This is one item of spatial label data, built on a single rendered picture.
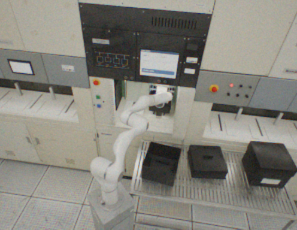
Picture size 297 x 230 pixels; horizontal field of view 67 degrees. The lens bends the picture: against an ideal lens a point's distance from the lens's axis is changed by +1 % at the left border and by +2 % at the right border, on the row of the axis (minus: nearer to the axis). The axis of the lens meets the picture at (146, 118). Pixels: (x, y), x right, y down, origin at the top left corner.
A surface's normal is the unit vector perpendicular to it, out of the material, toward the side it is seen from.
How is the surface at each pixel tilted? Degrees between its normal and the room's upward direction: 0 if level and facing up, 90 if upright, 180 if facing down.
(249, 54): 90
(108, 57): 90
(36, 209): 0
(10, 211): 0
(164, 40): 90
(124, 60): 90
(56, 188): 0
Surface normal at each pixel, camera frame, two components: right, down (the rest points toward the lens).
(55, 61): -0.14, 0.64
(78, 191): 0.04, -0.76
